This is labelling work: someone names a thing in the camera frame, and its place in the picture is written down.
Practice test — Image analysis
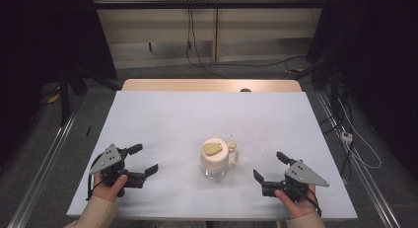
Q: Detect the glass jar with cream lid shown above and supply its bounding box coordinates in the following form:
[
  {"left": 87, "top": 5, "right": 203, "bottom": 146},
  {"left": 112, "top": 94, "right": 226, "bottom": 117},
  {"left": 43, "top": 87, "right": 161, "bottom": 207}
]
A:
[{"left": 199, "top": 137, "right": 241, "bottom": 181}]

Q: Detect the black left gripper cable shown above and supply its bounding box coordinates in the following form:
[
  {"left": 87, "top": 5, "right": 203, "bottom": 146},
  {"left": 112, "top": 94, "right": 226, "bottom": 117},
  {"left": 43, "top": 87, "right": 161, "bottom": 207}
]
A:
[{"left": 86, "top": 153, "right": 104, "bottom": 201}]

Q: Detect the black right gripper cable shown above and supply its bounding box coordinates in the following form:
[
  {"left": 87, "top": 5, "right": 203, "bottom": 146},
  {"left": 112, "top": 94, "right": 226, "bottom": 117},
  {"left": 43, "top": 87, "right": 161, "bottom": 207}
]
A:
[{"left": 304, "top": 185, "right": 322, "bottom": 217}]

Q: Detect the silver metal floor rail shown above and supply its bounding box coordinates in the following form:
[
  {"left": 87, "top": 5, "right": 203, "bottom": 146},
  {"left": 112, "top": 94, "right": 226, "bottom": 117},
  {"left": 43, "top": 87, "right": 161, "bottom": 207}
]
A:
[
  {"left": 6, "top": 113, "right": 78, "bottom": 228},
  {"left": 314, "top": 91, "right": 402, "bottom": 228}
]

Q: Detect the person's left hand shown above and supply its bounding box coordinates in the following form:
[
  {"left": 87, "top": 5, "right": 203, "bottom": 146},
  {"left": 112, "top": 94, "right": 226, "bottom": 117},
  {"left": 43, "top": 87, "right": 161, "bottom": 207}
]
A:
[{"left": 93, "top": 171, "right": 128, "bottom": 203}]

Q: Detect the black metal stand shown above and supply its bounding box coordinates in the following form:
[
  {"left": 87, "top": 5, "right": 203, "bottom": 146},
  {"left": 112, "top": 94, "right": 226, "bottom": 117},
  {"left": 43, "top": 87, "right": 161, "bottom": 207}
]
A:
[{"left": 58, "top": 66, "right": 72, "bottom": 127}]

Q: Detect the white table board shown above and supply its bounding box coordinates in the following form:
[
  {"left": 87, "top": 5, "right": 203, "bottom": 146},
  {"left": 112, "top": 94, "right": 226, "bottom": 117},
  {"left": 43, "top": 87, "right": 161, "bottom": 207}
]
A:
[{"left": 66, "top": 90, "right": 359, "bottom": 221}]

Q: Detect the white floor cable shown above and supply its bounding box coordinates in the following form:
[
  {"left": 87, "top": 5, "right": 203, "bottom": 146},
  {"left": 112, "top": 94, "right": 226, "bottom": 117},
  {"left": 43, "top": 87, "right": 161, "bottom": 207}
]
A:
[{"left": 338, "top": 98, "right": 383, "bottom": 170}]

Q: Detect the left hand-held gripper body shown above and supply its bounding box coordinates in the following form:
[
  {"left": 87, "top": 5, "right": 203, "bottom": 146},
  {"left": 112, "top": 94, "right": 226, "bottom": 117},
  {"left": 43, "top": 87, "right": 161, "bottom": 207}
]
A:
[{"left": 88, "top": 143, "right": 146, "bottom": 198}]

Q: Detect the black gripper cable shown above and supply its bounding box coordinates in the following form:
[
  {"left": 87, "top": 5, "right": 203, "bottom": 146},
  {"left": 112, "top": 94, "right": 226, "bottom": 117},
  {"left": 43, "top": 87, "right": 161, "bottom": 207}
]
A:
[
  {"left": 304, "top": 185, "right": 322, "bottom": 217},
  {"left": 86, "top": 153, "right": 104, "bottom": 201}
]

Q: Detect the white power strip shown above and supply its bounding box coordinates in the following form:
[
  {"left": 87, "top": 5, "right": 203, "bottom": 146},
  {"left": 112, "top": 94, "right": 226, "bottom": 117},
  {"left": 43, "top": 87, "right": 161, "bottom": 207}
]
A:
[{"left": 340, "top": 130, "right": 354, "bottom": 144}]

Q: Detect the person's right hand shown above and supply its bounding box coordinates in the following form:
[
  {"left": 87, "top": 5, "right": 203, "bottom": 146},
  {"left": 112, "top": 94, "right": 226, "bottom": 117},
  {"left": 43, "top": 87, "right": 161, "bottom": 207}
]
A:
[{"left": 274, "top": 184, "right": 318, "bottom": 220}]

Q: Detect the black hanging cable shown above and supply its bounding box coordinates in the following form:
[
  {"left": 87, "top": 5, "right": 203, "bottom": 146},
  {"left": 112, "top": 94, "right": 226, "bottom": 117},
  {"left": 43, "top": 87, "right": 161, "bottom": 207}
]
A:
[{"left": 185, "top": 7, "right": 231, "bottom": 79}]

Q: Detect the black horizontal metal bar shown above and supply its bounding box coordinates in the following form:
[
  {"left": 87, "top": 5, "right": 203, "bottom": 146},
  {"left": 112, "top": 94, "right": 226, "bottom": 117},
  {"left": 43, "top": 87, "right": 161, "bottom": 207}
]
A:
[{"left": 93, "top": 0, "right": 326, "bottom": 10}]

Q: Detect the black floor cable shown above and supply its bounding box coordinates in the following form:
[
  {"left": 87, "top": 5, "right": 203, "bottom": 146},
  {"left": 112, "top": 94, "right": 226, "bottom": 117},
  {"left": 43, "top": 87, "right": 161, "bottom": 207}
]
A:
[{"left": 196, "top": 55, "right": 307, "bottom": 69}]

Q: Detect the light wooden table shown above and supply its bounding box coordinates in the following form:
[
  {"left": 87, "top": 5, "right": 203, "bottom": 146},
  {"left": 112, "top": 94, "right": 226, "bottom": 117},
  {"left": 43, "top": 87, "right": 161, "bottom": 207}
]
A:
[{"left": 121, "top": 78, "right": 303, "bottom": 93}]

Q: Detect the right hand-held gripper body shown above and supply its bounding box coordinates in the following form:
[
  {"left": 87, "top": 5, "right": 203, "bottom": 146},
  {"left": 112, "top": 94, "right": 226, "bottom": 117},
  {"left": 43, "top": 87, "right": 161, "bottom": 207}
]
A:
[{"left": 261, "top": 160, "right": 330, "bottom": 203}]

